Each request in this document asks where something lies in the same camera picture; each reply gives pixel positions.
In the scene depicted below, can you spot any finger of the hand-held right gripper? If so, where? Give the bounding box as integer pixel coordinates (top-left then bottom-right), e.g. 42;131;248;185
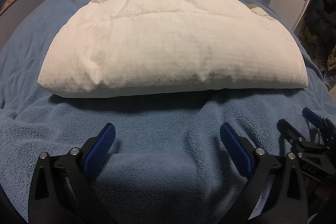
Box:
302;107;336;141
277;119;307;151

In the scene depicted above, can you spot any wooden window sill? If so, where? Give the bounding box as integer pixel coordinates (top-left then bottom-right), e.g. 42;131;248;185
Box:
0;0;25;16

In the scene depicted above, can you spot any blue fleece blanket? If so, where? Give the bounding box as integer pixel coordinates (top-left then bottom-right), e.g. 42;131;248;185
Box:
0;0;336;224

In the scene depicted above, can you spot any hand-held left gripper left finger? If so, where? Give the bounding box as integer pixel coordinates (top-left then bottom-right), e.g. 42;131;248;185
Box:
28;123;116;224

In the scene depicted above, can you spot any white hooded puffer jacket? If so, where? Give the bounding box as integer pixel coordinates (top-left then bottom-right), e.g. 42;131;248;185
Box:
37;0;308;99

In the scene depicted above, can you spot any dark clutter pile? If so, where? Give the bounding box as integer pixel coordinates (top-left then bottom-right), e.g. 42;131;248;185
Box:
296;0;336;94

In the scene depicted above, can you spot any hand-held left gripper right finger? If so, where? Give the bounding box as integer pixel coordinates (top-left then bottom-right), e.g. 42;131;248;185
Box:
220;123;307;224

